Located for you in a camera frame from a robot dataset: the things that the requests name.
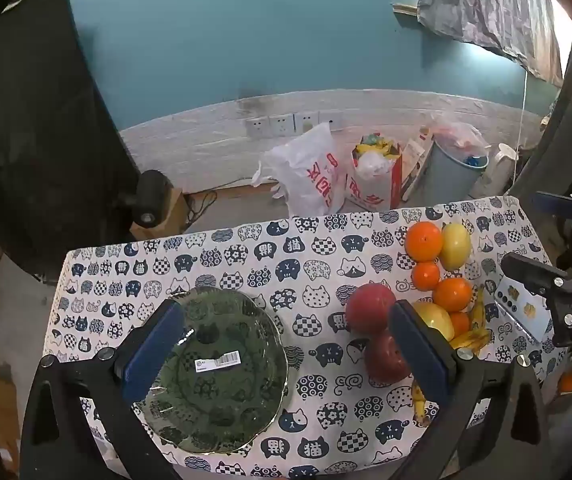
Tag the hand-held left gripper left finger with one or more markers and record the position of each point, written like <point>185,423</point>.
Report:
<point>150,355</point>

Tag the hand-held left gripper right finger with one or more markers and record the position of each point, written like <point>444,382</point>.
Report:
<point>418,355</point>

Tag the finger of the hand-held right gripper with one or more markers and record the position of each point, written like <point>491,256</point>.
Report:
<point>531,272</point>
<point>551,203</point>

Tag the red apple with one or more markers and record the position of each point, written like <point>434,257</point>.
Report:
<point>386,360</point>
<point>368,307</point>

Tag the yellow apple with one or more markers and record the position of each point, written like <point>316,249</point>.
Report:
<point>436,320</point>

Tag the small orange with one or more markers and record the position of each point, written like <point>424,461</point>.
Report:
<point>460,322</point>
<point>425,276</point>

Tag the medium orange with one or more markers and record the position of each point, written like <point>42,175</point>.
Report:
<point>452,294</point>

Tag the yellow green mango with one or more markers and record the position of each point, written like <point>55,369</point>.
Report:
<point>456,247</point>

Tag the green glass dish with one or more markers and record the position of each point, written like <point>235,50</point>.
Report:
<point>225,390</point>

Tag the large orange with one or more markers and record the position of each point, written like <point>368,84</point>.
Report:
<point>423,241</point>

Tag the white smartphone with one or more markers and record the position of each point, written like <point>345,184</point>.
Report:
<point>518,310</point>

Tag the white kettle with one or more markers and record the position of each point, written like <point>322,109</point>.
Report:
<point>496,170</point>

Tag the grey trash bin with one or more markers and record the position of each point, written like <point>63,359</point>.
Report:
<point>446,180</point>

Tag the pink plastic bag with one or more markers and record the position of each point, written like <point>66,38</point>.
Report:
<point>458,135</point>

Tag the cat print tablecloth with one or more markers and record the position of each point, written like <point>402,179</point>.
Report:
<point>316,270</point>

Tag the white red cardboard leaflet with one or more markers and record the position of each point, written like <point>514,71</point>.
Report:
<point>413,160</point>

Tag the red and white paper bag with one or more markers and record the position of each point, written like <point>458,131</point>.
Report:
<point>371,195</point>

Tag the silver foil curtain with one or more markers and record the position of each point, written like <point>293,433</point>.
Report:
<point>491,5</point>

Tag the white plastic bag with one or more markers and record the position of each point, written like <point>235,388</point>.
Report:
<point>306,170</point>

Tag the wooden strip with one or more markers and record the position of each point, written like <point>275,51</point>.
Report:
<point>405,8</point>

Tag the black curtain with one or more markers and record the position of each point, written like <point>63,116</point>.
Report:
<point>30,135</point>

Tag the white wall socket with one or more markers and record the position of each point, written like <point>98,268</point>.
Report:
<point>335,117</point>
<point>280,124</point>
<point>257,127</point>
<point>306,121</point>

